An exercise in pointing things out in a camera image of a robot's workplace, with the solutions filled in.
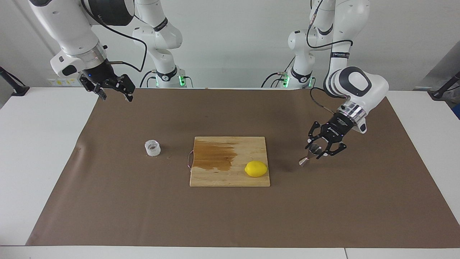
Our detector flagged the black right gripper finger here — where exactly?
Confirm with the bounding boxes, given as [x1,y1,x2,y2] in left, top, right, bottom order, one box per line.
[115,74,136,102]
[80,77,108,102]

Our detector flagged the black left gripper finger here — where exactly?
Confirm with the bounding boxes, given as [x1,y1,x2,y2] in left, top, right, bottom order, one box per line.
[305,122,322,150]
[316,141,347,159]

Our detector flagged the steel double jigger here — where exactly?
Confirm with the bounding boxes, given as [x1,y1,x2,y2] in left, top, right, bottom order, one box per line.
[298,143,324,167]

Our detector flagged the small clear glass cup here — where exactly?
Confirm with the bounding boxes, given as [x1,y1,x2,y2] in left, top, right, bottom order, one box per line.
[144,139,161,157]

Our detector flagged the white power strip yellow labels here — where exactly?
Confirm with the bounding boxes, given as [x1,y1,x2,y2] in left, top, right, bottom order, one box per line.
[49,77,79,87]

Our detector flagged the yellow lemon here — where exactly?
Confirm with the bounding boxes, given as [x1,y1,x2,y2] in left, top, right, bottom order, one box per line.
[244,160,268,178]

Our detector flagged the wooden cutting board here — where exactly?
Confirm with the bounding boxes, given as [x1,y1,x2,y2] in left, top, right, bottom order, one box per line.
[188,136,271,187]

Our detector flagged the brown paper table mat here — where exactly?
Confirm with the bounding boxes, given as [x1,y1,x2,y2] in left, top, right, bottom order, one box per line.
[26,87,460,249]

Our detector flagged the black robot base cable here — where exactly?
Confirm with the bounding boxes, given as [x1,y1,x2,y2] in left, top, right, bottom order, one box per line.
[139,70,158,88]
[261,58,296,88]

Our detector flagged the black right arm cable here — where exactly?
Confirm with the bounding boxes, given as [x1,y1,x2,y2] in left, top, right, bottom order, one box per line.
[81,0,148,72]

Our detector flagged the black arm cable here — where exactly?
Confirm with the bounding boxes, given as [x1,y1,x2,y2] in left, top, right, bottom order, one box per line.
[81,0,148,72]
[307,0,354,115]

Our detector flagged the black camera stand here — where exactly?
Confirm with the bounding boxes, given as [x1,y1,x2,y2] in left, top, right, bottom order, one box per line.
[428,71,460,100]
[0,67,30,97]

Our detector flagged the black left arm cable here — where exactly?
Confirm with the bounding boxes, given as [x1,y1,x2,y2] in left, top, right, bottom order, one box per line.
[307,0,354,115]

